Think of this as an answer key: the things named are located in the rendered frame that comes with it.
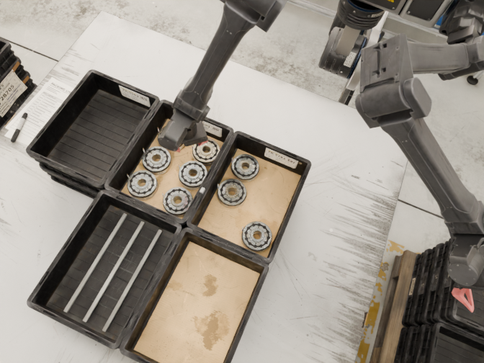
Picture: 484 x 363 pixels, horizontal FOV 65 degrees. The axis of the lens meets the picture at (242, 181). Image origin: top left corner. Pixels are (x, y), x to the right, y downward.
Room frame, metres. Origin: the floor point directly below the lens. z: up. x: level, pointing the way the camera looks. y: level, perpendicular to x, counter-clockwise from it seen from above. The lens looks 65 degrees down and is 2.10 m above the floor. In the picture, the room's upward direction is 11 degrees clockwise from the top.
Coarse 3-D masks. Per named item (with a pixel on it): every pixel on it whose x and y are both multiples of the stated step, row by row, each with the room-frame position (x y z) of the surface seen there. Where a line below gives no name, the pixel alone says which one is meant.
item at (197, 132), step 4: (200, 120) 0.60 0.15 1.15; (196, 124) 0.56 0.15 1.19; (200, 124) 0.59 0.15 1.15; (192, 128) 0.54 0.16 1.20; (196, 128) 0.55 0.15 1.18; (200, 128) 0.57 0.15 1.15; (204, 128) 0.57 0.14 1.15; (188, 132) 0.53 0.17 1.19; (192, 132) 0.54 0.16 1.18; (196, 132) 0.55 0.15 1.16; (200, 132) 0.56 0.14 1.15; (204, 132) 0.56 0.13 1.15; (188, 136) 0.53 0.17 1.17; (192, 136) 0.54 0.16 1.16; (196, 136) 0.54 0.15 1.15; (200, 136) 0.55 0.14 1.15; (204, 136) 0.55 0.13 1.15; (184, 140) 0.52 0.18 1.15; (188, 140) 0.53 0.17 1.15; (192, 140) 0.53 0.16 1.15
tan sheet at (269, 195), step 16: (224, 176) 0.59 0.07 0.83; (256, 176) 0.61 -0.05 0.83; (272, 176) 0.62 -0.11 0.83; (288, 176) 0.63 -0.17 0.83; (256, 192) 0.55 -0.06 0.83; (272, 192) 0.56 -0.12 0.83; (288, 192) 0.57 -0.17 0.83; (208, 208) 0.45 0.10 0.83; (224, 208) 0.46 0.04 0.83; (240, 208) 0.47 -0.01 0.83; (256, 208) 0.49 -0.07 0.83; (272, 208) 0.50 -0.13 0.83; (208, 224) 0.40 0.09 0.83; (224, 224) 0.41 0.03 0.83; (240, 224) 0.42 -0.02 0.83; (272, 224) 0.44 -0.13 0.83; (240, 240) 0.36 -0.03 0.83; (272, 240) 0.38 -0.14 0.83
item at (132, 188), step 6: (132, 174) 0.51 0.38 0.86; (138, 174) 0.52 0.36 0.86; (144, 174) 0.52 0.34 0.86; (150, 174) 0.53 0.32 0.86; (132, 180) 0.49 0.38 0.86; (150, 180) 0.50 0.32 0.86; (132, 186) 0.47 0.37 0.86; (150, 186) 0.48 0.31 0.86; (132, 192) 0.45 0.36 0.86; (138, 192) 0.45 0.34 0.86; (144, 192) 0.46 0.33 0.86; (150, 192) 0.46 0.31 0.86
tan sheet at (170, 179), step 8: (168, 120) 0.78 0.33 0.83; (208, 136) 0.74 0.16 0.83; (152, 144) 0.66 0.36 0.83; (176, 152) 0.65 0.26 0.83; (184, 152) 0.65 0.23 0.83; (176, 160) 0.62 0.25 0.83; (184, 160) 0.62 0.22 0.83; (192, 160) 0.63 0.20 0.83; (136, 168) 0.55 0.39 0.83; (176, 168) 0.58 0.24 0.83; (208, 168) 0.61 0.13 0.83; (160, 176) 0.54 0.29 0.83; (168, 176) 0.54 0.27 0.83; (176, 176) 0.55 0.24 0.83; (144, 184) 0.50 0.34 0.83; (160, 184) 0.51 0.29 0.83; (168, 184) 0.51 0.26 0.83; (176, 184) 0.52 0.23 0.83; (128, 192) 0.46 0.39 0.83; (160, 192) 0.48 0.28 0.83; (192, 192) 0.50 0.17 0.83; (144, 200) 0.44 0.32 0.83; (152, 200) 0.44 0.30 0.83; (160, 200) 0.45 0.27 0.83; (176, 200) 0.46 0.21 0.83; (160, 208) 0.42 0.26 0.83
